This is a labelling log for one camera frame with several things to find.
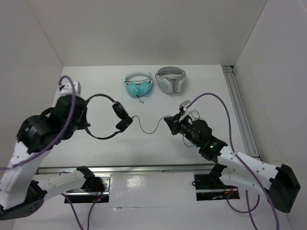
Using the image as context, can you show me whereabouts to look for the white grey gaming headset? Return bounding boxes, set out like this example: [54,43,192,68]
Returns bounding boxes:
[155,67,186,93]

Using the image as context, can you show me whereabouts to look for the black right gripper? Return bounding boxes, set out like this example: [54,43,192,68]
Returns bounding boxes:
[164,113,201,147]

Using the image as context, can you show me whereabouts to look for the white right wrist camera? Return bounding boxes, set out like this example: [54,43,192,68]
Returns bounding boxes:
[179,100,195,122]

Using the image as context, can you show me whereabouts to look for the black on-ear headphones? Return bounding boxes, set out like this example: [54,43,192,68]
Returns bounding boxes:
[84,93,133,140]

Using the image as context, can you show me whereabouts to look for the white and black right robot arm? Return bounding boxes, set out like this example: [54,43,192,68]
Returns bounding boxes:
[164,114,301,213]

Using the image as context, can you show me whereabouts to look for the aluminium front rail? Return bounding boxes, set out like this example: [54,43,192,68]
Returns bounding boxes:
[36,163,215,174]

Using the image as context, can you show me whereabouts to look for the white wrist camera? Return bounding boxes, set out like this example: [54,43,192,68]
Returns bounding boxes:
[59,81,81,96]
[179,100,195,122]

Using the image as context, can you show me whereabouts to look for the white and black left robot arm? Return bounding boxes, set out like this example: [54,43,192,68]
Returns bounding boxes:
[0,94,105,220]

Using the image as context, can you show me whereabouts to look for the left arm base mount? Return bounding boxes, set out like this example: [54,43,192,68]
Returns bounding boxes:
[65,174,111,204]

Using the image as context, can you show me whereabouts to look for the teal cat-ear headphones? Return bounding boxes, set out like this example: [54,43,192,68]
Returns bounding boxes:
[124,71,154,98]

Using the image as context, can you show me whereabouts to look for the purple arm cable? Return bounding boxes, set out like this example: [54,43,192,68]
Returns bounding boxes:
[186,93,281,230]
[0,75,106,229]

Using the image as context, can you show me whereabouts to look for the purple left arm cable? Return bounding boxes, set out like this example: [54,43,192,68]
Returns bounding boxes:
[0,75,106,229]

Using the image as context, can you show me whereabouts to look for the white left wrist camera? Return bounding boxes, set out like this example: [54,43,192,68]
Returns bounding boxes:
[59,81,81,96]

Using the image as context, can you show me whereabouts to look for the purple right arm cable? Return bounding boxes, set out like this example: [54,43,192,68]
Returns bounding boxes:
[186,93,281,230]

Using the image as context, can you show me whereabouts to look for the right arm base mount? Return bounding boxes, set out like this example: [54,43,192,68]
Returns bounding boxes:
[191,174,240,201]

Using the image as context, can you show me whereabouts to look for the aluminium side rail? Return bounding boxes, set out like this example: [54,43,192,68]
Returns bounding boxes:
[222,66,260,159]

